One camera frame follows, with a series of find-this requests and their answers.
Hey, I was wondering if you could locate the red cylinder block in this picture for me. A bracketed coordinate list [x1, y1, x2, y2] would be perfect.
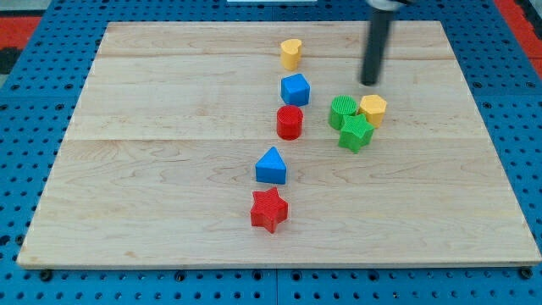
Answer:
[276, 105, 304, 141]

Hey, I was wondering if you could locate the red star block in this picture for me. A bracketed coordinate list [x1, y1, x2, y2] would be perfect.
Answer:
[250, 187, 289, 234]

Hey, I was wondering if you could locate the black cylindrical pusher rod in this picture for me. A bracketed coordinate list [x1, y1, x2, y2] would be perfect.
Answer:
[360, 8, 395, 86]

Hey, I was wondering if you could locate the blue cube block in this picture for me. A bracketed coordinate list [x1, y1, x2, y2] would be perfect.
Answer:
[280, 74, 310, 107]

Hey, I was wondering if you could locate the yellow hexagon block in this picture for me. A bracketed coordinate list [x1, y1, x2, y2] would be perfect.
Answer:
[357, 95, 387, 128]

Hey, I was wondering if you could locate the blue triangle block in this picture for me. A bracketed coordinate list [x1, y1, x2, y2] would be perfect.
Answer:
[255, 147, 287, 185]

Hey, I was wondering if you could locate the green star block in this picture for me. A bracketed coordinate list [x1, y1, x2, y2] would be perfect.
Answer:
[338, 114, 374, 153]

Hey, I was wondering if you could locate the yellow heart block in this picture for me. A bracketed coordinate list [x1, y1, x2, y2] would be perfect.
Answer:
[280, 38, 302, 71]

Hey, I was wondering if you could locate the green cylinder block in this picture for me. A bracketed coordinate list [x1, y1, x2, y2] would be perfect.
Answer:
[328, 95, 357, 130]

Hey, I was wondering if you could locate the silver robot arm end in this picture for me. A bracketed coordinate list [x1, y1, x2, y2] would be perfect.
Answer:
[366, 0, 416, 11]

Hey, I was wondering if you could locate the wooden board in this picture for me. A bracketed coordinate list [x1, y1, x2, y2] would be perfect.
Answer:
[17, 21, 541, 269]

